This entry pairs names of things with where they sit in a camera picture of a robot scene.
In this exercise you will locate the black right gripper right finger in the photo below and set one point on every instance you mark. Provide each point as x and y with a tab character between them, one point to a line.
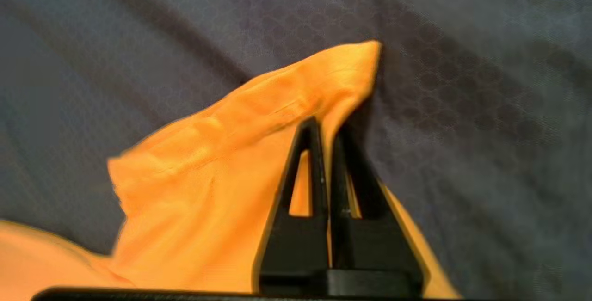
374	250

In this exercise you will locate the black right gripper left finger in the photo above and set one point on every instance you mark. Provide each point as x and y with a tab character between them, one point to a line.
296	250

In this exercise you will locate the yellow t-shirt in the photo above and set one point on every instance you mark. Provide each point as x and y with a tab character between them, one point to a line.
208	176

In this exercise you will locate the dark blue bed sheet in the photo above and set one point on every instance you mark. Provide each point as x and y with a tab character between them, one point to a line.
462	130

